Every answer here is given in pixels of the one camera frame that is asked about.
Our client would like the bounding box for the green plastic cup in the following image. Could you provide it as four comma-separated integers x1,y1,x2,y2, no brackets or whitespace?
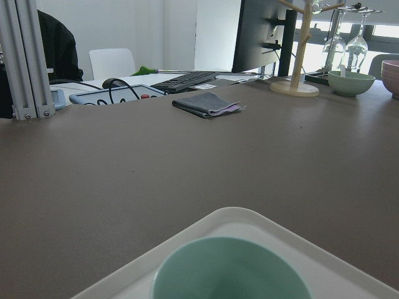
150,237,311,298

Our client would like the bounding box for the cream rabbit print tray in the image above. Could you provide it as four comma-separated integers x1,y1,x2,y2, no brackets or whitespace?
79,207,398,298

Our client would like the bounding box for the grey folded cloth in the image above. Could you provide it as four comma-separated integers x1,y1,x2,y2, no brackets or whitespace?
172,92,239,118

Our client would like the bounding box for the purple folded cloth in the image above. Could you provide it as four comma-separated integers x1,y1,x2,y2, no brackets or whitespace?
209,104,246,117

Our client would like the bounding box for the black keyboard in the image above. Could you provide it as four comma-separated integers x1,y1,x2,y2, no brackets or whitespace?
151,71,219,93

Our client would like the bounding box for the black computer mouse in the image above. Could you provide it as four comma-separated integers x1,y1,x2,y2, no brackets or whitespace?
102,78,118,89

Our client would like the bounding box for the wooden mug tree stand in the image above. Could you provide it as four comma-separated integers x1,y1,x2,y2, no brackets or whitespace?
269,0,347,98

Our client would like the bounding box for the white office chair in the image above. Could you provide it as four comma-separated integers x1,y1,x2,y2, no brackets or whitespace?
89,48,136,80

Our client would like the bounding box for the black computer monitor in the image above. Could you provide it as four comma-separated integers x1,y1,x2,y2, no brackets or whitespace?
231,0,298,77

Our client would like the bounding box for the blue teach pendant tablet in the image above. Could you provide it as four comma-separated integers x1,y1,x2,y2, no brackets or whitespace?
50,89,66,110

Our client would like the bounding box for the clear wine glass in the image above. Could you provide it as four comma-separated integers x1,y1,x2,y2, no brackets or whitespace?
322,9,346,73
343,13,369,73

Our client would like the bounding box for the green ceramic bowl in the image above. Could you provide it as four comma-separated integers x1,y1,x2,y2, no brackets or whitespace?
327,71,375,97

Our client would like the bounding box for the person in black clothes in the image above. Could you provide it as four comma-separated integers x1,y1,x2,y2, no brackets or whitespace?
1,10,83,118

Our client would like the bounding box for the pink ceramic bowl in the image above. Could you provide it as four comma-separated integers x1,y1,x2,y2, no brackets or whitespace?
382,60,399,99

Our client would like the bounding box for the aluminium frame post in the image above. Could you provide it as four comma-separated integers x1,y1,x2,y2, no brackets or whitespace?
1,0,55,120

